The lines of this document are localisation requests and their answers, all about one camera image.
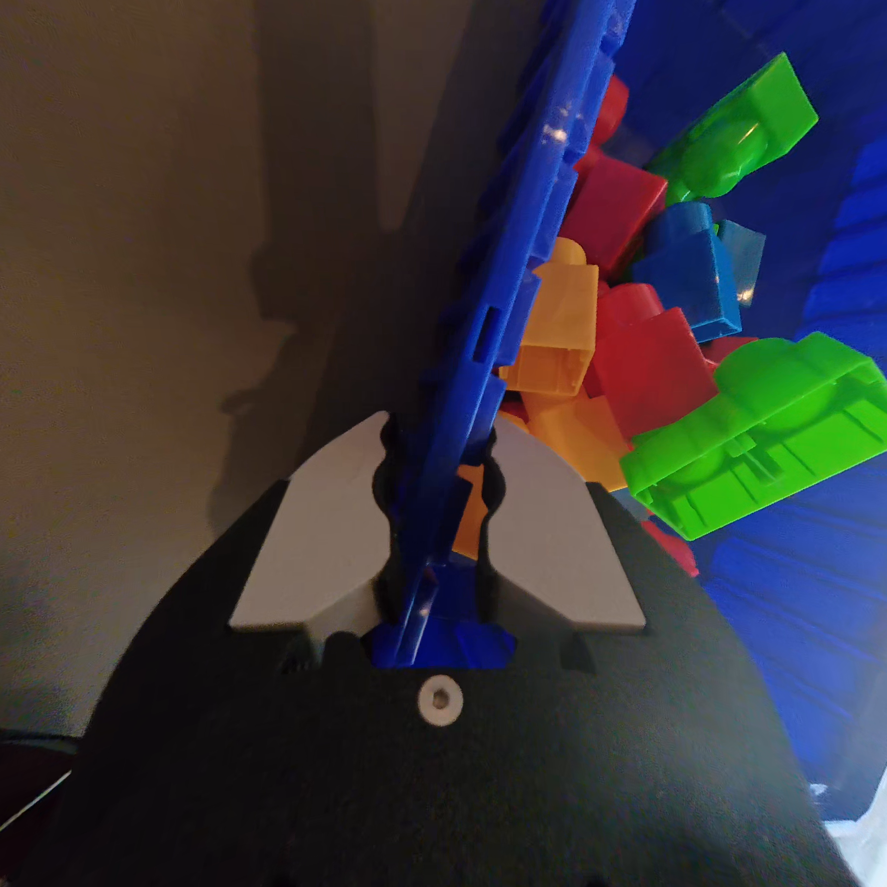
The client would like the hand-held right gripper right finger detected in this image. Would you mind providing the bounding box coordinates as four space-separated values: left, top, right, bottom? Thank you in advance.
484 416 647 635

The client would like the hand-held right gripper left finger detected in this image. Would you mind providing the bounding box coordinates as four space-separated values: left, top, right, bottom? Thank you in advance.
229 412 397 642

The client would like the pile of colourful mega blocks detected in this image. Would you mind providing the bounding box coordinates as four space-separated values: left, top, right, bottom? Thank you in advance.
450 52 887 579

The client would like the blue plastic bin with blocks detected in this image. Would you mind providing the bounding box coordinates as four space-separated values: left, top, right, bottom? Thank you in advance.
371 0 887 826

